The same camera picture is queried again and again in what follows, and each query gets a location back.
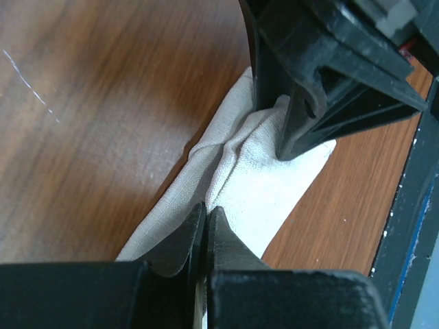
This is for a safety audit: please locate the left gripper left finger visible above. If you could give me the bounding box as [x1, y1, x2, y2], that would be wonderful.
[1, 202, 206, 328]

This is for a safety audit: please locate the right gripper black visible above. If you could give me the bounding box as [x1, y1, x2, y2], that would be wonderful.
[239, 1, 438, 160]

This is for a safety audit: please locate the beige cloth napkin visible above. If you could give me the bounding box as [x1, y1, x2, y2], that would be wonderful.
[117, 69, 336, 261]

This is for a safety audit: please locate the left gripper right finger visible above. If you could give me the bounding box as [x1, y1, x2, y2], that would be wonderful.
[206, 206, 388, 328]

